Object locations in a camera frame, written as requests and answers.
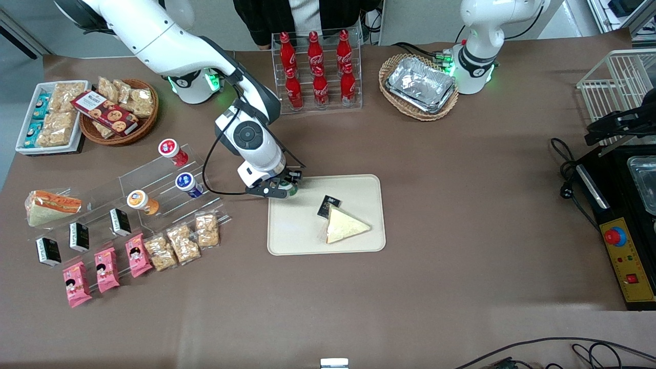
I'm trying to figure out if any steel food tray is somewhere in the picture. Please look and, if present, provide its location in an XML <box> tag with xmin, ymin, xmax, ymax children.
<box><xmin>626</xmin><ymin>155</ymin><xmax>656</xmax><ymax>216</ymax></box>

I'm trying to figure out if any pink snack packet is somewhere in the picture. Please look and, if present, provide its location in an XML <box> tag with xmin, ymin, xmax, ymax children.
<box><xmin>93</xmin><ymin>247</ymin><xmax>120</xmax><ymax>294</ymax></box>
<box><xmin>125</xmin><ymin>233</ymin><xmax>154</xmax><ymax>279</ymax></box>
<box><xmin>62</xmin><ymin>260</ymin><xmax>93</xmax><ymax>309</ymax></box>

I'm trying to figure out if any grey metal frame shelf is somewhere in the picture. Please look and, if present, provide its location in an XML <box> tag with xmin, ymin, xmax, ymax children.
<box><xmin>587</xmin><ymin>0</ymin><xmax>656</xmax><ymax>37</ymax></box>

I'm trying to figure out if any aluminium foil container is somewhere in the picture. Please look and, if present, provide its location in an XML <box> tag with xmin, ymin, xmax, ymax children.
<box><xmin>385</xmin><ymin>56</ymin><xmax>457</xmax><ymax>114</ymax></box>

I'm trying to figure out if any clear acrylic tiered stand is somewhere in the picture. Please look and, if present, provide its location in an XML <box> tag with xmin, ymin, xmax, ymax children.
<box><xmin>31</xmin><ymin>143</ymin><xmax>232</xmax><ymax>267</ymax></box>

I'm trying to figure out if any black box gold print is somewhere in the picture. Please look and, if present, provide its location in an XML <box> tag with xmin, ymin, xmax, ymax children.
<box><xmin>317</xmin><ymin>195</ymin><xmax>342</xmax><ymax>220</ymax></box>

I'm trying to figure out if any red cola bottle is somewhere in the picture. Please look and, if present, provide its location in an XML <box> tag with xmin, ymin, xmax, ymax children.
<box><xmin>307</xmin><ymin>31</ymin><xmax>324</xmax><ymax>70</ymax></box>
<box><xmin>336</xmin><ymin>29</ymin><xmax>353</xmax><ymax>68</ymax></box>
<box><xmin>340</xmin><ymin>63</ymin><xmax>357</xmax><ymax>104</ymax></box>
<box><xmin>284</xmin><ymin>67</ymin><xmax>304</xmax><ymax>110</ymax></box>
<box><xmin>279</xmin><ymin>32</ymin><xmax>297</xmax><ymax>73</ymax></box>
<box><xmin>312</xmin><ymin>66</ymin><xmax>330</xmax><ymax>108</ymax></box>

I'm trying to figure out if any red cookie box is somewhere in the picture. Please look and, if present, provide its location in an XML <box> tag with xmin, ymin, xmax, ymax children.
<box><xmin>70</xmin><ymin>90</ymin><xmax>140</xmax><ymax>136</ymax></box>

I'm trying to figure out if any red gum bottle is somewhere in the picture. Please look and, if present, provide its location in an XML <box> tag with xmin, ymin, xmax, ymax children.
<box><xmin>158</xmin><ymin>138</ymin><xmax>190</xmax><ymax>168</ymax></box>

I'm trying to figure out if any light woven wicker basket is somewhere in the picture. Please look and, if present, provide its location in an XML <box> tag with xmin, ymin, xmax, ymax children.
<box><xmin>379</xmin><ymin>53</ymin><xmax>460</xmax><ymax>121</ymax></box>

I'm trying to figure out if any white wire rack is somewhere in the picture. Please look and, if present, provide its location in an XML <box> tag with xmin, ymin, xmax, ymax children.
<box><xmin>577</xmin><ymin>49</ymin><xmax>656</xmax><ymax>147</ymax></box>

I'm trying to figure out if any long black floor cable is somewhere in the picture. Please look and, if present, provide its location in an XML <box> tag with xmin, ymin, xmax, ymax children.
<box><xmin>454</xmin><ymin>337</ymin><xmax>656</xmax><ymax>369</ymax></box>

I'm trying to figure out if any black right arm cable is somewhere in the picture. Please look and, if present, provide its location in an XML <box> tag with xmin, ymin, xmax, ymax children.
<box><xmin>202</xmin><ymin>105</ymin><xmax>308</xmax><ymax>198</ymax></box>

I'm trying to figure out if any clear acrylic bottle rack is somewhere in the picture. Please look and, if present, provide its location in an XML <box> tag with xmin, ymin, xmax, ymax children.
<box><xmin>271</xmin><ymin>28</ymin><xmax>363</xmax><ymax>115</ymax></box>

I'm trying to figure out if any silver metal handle bar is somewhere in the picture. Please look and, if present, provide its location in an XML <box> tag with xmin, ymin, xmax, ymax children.
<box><xmin>577</xmin><ymin>164</ymin><xmax>611</xmax><ymax>210</ymax></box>

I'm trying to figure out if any clear nut snack packet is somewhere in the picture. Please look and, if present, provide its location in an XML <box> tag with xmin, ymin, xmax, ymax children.
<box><xmin>165</xmin><ymin>222</ymin><xmax>202</xmax><ymax>265</ymax></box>
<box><xmin>194</xmin><ymin>211</ymin><xmax>221</xmax><ymax>250</ymax></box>
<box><xmin>143</xmin><ymin>233</ymin><xmax>178</xmax><ymax>273</ymax></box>

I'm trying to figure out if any beige serving tray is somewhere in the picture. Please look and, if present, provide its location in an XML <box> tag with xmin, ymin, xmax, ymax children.
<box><xmin>267</xmin><ymin>174</ymin><xmax>386</xmax><ymax>256</ymax></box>

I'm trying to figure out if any black power cable with plug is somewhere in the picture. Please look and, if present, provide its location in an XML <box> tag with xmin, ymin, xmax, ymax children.
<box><xmin>551</xmin><ymin>137</ymin><xmax>601</xmax><ymax>232</ymax></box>

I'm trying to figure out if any dark brown wicker basket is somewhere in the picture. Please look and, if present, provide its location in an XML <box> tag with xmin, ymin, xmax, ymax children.
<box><xmin>79</xmin><ymin>78</ymin><xmax>160</xmax><ymax>147</ymax></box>

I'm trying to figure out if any large nut brittle pack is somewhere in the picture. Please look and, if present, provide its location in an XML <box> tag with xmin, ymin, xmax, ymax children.
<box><xmin>48</xmin><ymin>81</ymin><xmax>87</xmax><ymax>114</ymax></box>
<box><xmin>35</xmin><ymin>111</ymin><xmax>78</xmax><ymax>149</ymax></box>

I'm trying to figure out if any wrapped white triangle sandwich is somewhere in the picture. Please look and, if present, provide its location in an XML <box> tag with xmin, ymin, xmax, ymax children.
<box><xmin>323</xmin><ymin>205</ymin><xmax>372</xmax><ymax>244</ymax></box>

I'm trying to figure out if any white plastic bin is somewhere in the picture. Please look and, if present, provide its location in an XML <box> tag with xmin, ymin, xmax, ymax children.
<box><xmin>15</xmin><ymin>80</ymin><xmax>92</xmax><ymax>156</ymax></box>

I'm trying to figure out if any blue gum bottle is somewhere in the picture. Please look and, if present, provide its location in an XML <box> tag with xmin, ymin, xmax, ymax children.
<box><xmin>175</xmin><ymin>172</ymin><xmax>204</xmax><ymax>200</ymax></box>

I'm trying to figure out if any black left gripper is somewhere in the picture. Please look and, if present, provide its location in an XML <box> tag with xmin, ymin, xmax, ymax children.
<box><xmin>586</xmin><ymin>102</ymin><xmax>656</xmax><ymax>147</ymax></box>

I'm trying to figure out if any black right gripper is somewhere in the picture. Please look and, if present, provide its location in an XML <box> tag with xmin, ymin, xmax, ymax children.
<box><xmin>244</xmin><ymin>172</ymin><xmax>304</xmax><ymax>200</ymax></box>

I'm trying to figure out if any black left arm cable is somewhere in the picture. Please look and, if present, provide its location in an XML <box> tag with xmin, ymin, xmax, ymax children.
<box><xmin>505</xmin><ymin>4</ymin><xmax>545</xmax><ymax>40</ymax></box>

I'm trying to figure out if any orange gum bottle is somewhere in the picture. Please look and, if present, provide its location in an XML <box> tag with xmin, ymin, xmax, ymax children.
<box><xmin>127</xmin><ymin>189</ymin><xmax>160</xmax><ymax>216</ymax></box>

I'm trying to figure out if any brown table cover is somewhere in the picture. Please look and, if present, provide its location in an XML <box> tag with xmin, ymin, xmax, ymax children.
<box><xmin>0</xmin><ymin>28</ymin><xmax>656</xmax><ymax>369</ymax></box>

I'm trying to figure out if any black box white label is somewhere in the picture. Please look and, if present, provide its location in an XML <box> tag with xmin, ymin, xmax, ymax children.
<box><xmin>69</xmin><ymin>221</ymin><xmax>91</xmax><ymax>253</ymax></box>
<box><xmin>109</xmin><ymin>207</ymin><xmax>133</xmax><ymax>238</ymax></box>
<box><xmin>35</xmin><ymin>236</ymin><xmax>63</xmax><ymax>268</ymax></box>

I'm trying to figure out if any teal snack packet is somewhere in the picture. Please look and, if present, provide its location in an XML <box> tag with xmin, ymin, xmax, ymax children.
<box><xmin>23</xmin><ymin>120</ymin><xmax>45</xmax><ymax>150</ymax></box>
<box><xmin>33</xmin><ymin>92</ymin><xmax>52</xmax><ymax>121</ymax></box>

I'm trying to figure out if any looped black floor cable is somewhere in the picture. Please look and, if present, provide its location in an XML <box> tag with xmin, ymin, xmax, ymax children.
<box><xmin>571</xmin><ymin>342</ymin><xmax>624</xmax><ymax>369</ymax></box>

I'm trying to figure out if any wrapped sandwich orange filling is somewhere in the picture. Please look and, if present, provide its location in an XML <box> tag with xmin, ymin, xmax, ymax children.
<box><xmin>25</xmin><ymin>190</ymin><xmax>83</xmax><ymax>228</ymax></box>

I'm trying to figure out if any black cable bundle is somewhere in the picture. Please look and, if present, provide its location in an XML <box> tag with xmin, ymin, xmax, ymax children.
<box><xmin>361</xmin><ymin>9</ymin><xmax>385</xmax><ymax>46</ymax></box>

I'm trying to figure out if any person in black jacket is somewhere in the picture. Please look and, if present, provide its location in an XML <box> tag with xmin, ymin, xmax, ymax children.
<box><xmin>233</xmin><ymin>0</ymin><xmax>380</xmax><ymax>50</ymax></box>

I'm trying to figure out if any black tray sealing machine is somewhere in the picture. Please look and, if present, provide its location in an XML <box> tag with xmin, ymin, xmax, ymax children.
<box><xmin>577</xmin><ymin>146</ymin><xmax>656</xmax><ymax>311</ymax></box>

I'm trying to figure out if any black base cable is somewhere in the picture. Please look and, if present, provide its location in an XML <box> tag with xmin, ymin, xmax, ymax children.
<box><xmin>392</xmin><ymin>42</ymin><xmax>447</xmax><ymax>62</ymax></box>

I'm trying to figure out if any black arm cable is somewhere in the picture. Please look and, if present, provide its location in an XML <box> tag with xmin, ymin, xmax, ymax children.
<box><xmin>202</xmin><ymin>105</ymin><xmax>308</xmax><ymax>198</ymax></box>
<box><xmin>505</xmin><ymin>4</ymin><xmax>545</xmax><ymax>40</ymax></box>

